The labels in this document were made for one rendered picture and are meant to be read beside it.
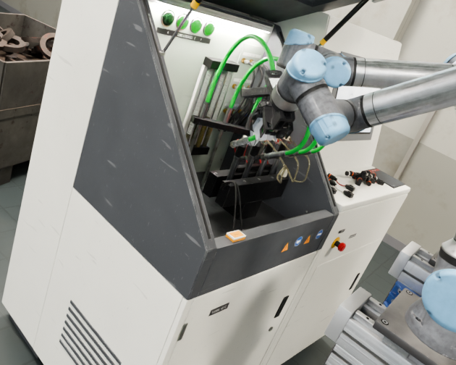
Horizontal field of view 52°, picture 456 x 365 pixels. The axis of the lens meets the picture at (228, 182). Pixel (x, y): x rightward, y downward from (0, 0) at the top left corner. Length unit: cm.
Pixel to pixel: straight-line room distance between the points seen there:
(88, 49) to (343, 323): 104
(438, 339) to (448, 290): 20
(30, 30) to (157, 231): 292
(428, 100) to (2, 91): 224
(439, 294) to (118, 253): 90
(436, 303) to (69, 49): 124
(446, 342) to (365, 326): 17
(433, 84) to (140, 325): 99
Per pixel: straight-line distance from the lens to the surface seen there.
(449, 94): 102
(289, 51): 137
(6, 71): 275
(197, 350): 150
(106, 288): 152
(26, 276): 196
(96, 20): 148
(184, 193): 118
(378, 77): 128
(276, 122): 111
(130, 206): 135
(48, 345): 192
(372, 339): 112
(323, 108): 97
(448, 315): 91
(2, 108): 283
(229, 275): 133
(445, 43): 415
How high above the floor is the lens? 155
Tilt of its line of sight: 22 degrees down
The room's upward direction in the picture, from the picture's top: 21 degrees clockwise
